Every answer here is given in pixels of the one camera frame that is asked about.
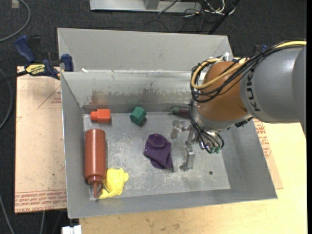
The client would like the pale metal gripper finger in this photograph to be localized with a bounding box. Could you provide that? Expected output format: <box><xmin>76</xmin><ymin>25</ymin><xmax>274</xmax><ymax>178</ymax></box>
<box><xmin>170</xmin><ymin>120</ymin><xmax>191</xmax><ymax>140</ymax></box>
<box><xmin>179</xmin><ymin>145</ymin><xmax>196</xmax><ymax>172</ymax></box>

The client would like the purple toy eggplant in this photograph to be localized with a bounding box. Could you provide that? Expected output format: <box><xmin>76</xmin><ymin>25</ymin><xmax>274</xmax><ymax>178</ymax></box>
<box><xmin>167</xmin><ymin>107</ymin><xmax>191</xmax><ymax>118</ymax></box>

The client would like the purple cloth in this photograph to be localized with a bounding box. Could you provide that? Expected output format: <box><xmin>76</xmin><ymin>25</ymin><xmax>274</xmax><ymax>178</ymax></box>
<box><xmin>143</xmin><ymin>133</ymin><xmax>175</xmax><ymax>170</ymax></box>

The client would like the green house-shaped block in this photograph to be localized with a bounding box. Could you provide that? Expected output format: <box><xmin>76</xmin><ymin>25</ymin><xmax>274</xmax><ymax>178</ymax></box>
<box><xmin>129</xmin><ymin>106</ymin><xmax>148</xmax><ymax>127</ymax></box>

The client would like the grey metal bin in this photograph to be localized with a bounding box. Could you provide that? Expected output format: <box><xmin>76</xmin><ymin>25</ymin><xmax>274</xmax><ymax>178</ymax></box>
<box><xmin>57</xmin><ymin>27</ymin><xmax>278</xmax><ymax>219</ymax></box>

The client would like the orange block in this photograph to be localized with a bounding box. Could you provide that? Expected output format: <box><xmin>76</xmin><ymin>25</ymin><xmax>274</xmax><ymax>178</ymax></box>
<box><xmin>90</xmin><ymin>108</ymin><xmax>112</xmax><ymax>124</ymax></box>

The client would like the yellow cloth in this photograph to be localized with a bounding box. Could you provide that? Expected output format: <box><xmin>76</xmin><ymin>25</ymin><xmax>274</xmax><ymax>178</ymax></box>
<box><xmin>98</xmin><ymin>167</ymin><xmax>130</xmax><ymax>200</ymax></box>

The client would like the red-brown squeeze bottle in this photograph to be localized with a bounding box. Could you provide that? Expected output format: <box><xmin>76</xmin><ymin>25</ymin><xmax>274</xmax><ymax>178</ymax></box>
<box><xmin>83</xmin><ymin>128</ymin><xmax>107</xmax><ymax>199</ymax></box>

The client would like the brown cardboard board, red print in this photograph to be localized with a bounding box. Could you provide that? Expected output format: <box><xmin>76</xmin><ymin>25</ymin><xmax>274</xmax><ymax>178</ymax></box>
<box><xmin>14</xmin><ymin>65</ymin><xmax>284</xmax><ymax>214</ymax></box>

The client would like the black cylinder on white bracket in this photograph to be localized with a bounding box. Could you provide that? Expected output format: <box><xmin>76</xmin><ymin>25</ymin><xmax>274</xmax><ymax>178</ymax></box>
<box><xmin>234</xmin><ymin>119</ymin><xmax>254</xmax><ymax>129</ymax></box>

